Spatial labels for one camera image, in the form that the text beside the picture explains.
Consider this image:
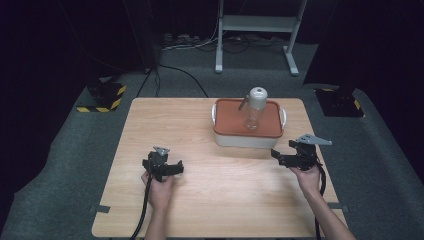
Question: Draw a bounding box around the person's left hand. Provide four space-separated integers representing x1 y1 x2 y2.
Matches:
141 171 175 210

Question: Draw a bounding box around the glass bottle with white cap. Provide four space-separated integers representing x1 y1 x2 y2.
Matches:
237 86 269 131

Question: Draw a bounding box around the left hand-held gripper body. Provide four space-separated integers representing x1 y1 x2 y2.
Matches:
147 145 172 183

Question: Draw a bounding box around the grey tape piece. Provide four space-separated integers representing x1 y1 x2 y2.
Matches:
88 204 111 215
327 201 350 214

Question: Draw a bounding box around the white floor cable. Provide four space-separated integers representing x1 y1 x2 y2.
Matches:
162 16 222 52

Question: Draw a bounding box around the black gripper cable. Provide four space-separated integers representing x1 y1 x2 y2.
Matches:
129 173 154 240
314 162 328 240

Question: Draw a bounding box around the black cable bundle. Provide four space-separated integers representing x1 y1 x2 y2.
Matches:
222 33 288 55

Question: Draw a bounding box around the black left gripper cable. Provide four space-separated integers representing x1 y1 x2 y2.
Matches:
129 173 154 240

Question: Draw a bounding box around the power strip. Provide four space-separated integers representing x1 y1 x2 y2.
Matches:
162 32 202 47

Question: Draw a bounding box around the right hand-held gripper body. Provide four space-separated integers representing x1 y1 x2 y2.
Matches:
287 133 333 172

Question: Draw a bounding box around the white box with orange lid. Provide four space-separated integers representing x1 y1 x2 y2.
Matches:
210 97 288 150

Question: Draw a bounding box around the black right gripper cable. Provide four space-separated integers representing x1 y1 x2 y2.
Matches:
314 162 328 240

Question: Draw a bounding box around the black floor cable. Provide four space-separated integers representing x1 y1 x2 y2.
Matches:
158 63 210 99

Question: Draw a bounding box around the black yellow striped stand base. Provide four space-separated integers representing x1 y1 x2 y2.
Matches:
76 82 128 114
314 86 366 118

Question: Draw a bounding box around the person's right hand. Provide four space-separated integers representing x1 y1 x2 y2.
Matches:
289 164 324 198

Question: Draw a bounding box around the white metal stand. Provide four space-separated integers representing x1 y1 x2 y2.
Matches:
214 0 308 77

